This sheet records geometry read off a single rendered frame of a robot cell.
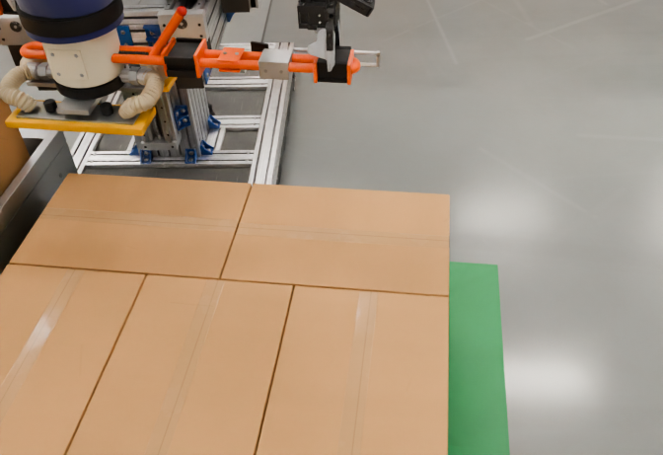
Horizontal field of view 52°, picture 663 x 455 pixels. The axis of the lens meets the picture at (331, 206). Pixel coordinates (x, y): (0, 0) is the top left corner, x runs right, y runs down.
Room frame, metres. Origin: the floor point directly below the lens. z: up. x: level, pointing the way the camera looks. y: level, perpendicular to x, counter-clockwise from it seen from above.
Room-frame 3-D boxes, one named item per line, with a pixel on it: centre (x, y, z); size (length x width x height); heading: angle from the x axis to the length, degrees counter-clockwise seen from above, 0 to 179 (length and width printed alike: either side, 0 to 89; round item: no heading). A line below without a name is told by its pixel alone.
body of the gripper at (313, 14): (1.39, 0.00, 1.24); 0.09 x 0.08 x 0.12; 80
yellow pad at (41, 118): (1.39, 0.59, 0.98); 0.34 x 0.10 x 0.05; 80
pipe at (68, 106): (1.48, 0.57, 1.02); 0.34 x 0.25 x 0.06; 80
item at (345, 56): (1.37, -0.02, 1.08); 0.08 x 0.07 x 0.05; 80
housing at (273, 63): (1.40, 0.11, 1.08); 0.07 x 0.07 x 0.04; 80
